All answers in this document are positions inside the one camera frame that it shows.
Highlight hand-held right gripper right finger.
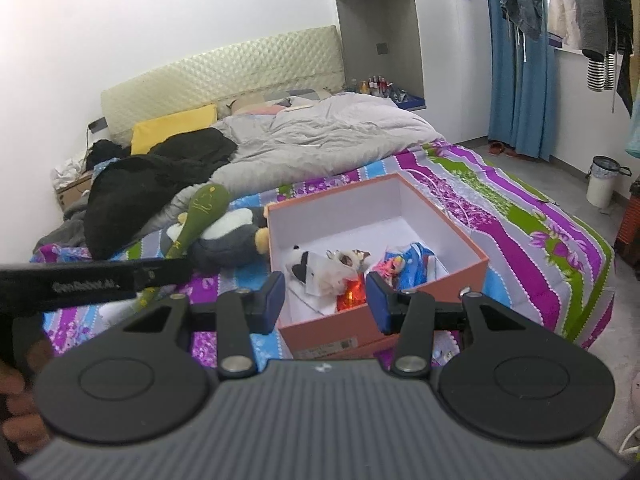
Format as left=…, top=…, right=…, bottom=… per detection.
left=366, top=271, right=533, bottom=378

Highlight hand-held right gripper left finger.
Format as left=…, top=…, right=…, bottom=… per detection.
left=120, top=271, right=286, bottom=380

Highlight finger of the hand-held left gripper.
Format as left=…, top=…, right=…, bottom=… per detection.
left=135, top=257, right=193, bottom=291

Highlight red foil packet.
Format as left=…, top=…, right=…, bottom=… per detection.
left=336, top=280, right=371, bottom=313

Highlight pink haired doll keychain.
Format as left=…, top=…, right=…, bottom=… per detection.
left=372, top=255, right=406, bottom=278

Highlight blue snack packet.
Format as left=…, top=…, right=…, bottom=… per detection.
left=395, top=242, right=448, bottom=293

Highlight orange cardboard box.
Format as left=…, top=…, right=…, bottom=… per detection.
left=264, top=171, right=491, bottom=361

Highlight person's left hand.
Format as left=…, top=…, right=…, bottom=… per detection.
left=0, top=337, right=53, bottom=461

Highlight dark grey cloth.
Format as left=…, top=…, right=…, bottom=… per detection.
left=32, top=207, right=93, bottom=253

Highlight grey penguin plush toy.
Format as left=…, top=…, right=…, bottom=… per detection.
left=167, top=207, right=271, bottom=271

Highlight green plush stick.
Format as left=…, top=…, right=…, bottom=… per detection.
left=137, top=182, right=232, bottom=308

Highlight black clothing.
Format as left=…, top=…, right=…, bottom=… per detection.
left=84, top=127, right=238, bottom=261

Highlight brown cardboard box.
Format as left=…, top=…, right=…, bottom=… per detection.
left=55, top=170, right=96, bottom=221

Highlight white crumpled cloth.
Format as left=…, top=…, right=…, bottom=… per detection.
left=50, top=152, right=91, bottom=191

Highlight yellow pillow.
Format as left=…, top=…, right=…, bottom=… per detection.
left=131, top=104, right=219, bottom=156

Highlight striped floral bedsheet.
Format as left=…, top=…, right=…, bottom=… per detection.
left=30, top=140, right=617, bottom=376

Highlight grey duvet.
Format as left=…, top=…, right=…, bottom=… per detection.
left=165, top=94, right=446, bottom=211

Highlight pink pillow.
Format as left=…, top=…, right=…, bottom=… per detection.
left=227, top=92, right=321, bottom=117

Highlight brown slippers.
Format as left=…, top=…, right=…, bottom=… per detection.
left=486, top=141, right=522, bottom=159

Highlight blue tray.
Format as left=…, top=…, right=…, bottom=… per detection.
left=392, top=91, right=428, bottom=112

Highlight beige padded headboard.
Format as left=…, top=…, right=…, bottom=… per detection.
left=100, top=25, right=346, bottom=146

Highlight row of small bottles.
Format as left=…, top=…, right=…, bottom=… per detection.
left=350, top=75, right=401, bottom=97

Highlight white trash bin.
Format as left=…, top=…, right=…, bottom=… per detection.
left=586, top=156, right=633, bottom=209

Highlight grey white cabinet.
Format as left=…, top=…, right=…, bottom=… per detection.
left=329, top=0, right=488, bottom=146

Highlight blue curtain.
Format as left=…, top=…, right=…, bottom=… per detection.
left=482, top=0, right=561, bottom=148

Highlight hanging striped shirt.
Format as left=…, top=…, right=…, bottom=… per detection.
left=584, top=54, right=620, bottom=92

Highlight hanging white jacket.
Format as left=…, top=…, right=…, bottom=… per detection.
left=546, top=0, right=585, bottom=52

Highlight hanging black garment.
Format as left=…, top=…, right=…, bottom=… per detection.
left=604, top=0, right=638, bottom=117

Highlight hanging grey fleece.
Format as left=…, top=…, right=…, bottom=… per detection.
left=571, top=0, right=622, bottom=60

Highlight white cable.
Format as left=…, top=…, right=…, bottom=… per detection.
left=407, top=170, right=483, bottom=226

